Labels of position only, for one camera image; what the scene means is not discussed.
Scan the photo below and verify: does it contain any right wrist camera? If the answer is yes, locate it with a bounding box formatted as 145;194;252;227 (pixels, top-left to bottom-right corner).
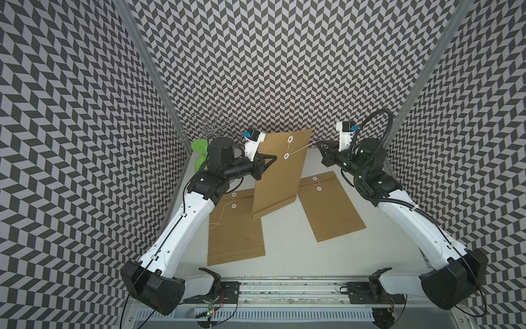
336;121;359;152

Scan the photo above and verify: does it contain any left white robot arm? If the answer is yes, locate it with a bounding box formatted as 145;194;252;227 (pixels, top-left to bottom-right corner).
121;130;277;315

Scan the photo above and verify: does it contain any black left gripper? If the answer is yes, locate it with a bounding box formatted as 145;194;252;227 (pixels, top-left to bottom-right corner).
223;151;276;180

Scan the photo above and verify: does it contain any aluminium front rail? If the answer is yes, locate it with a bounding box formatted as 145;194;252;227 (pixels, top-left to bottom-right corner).
127;277;465;308

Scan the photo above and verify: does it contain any brown file bag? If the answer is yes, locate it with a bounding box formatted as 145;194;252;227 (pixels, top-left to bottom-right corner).
297;171;366;242
207;189;265;266
252;129;312;221

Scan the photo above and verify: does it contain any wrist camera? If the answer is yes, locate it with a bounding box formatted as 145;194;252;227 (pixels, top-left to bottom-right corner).
336;121;359;152
243;128;266;162

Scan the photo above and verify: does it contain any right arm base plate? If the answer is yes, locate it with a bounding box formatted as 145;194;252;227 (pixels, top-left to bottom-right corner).
341;282;406;305

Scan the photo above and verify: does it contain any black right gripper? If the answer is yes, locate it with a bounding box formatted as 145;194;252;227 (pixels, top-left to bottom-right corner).
314;139;367;180

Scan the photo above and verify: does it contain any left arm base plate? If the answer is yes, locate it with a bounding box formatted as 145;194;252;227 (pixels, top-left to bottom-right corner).
183;281;241;304

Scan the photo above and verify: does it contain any metal wire cup rack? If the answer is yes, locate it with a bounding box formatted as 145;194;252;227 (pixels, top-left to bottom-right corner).
178;107;230;142

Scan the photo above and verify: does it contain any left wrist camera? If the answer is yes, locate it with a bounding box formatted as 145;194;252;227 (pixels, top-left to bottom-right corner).
243;128;266;162

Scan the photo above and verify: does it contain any green plastic goblet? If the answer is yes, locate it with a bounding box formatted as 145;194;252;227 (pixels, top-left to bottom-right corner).
191;139;208;172

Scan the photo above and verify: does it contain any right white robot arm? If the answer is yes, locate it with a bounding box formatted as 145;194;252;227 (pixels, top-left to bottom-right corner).
315;138;488;310

